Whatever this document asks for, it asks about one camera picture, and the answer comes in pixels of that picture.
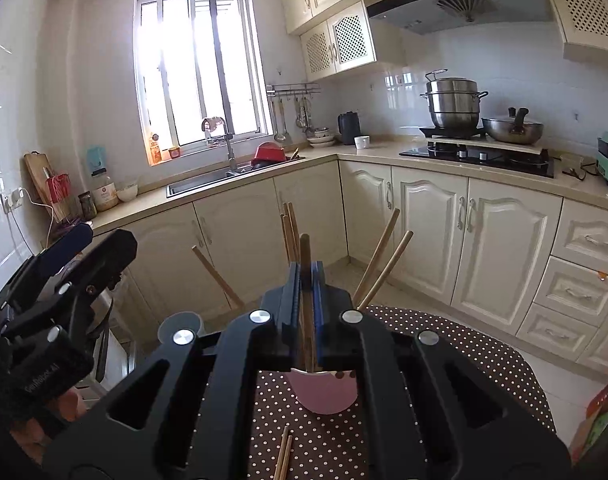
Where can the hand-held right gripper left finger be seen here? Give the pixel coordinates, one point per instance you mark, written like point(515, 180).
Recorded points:
point(295, 305)

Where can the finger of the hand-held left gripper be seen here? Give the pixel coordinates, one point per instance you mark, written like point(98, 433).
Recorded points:
point(104, 260)
point(69, 242)

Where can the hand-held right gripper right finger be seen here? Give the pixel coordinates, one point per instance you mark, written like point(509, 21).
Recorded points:
point(318, 305)

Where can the long wooden chopstick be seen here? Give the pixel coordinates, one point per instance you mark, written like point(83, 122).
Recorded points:
point(391, 260)
point(285, 240)
point(294, 230)
point(216, 275)
point(289, 225)
point(381, 250)

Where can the pink cylindrical cup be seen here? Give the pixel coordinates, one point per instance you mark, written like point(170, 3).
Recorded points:
point(324, 390)

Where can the pile of wooden chopsticks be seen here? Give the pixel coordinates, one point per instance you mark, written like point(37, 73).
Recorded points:
point(280, 455)

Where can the person's left hand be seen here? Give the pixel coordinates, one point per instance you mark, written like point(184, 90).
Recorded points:
point(71, 404)

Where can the small dark jar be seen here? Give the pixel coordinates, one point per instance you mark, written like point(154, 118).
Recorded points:
point(87, 206)

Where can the red kitchen tool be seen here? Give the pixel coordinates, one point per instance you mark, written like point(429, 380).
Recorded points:
point(59, 187)

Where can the glass jar with white lid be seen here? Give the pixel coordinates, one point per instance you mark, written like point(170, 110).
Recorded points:
point(105, 195)

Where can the small white bowl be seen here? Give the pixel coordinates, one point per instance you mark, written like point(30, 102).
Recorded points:
point(127, 193)

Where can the wooden cutting board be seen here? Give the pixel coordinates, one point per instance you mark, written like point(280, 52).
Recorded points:
point(36, 175)

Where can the orange package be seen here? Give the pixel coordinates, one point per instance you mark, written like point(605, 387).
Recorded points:
point(155, 150)

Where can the stainless steel sink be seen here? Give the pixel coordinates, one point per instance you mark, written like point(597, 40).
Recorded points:
point(204, 185)

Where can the small orange jar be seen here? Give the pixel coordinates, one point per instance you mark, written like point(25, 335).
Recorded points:
point(174, 152)

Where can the red bowl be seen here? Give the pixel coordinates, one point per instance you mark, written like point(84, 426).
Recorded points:
point(269, 152)

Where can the stack of white plates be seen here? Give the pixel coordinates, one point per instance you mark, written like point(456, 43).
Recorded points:
point(321, 142)

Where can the beige kitchen countertop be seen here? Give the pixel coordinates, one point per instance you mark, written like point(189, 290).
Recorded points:
point(384, 152)

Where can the metal sink faucet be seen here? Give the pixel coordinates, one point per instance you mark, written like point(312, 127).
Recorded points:
point(230, 150)

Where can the white mug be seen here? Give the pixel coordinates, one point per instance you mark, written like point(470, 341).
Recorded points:
point(362, 142)

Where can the metal ladle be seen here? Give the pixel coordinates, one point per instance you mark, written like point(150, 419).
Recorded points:
point(281, 136)

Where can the brown polka dot tablecloth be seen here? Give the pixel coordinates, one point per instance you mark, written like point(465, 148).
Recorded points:
point(484, 360)

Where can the dark electric kettle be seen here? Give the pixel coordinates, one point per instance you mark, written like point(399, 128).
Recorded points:
point(349, 130)

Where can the kitchen window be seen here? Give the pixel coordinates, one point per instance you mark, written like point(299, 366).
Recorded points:
point(194, 60)

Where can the black gas hob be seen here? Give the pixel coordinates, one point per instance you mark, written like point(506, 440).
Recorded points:
point(484, 160)

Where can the stainless steel steamer pot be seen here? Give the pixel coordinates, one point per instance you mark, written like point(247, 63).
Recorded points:
point(454, 105)

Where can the metal wok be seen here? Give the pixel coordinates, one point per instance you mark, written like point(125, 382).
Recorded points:
point(514, 132)

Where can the red printed bag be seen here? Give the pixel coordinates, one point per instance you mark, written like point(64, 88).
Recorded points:
point(601, 410)

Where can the range hood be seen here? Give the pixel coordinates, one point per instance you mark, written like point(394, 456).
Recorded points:
point(459, 5)

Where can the cream lattice corner cabinet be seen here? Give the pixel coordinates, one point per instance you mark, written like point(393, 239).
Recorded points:
point(584, 10)

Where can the white wall socket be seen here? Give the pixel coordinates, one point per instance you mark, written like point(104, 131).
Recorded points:
point(13, 199)

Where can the metal utensil rail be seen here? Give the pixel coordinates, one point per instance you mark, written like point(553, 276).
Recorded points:
point(294, 88)

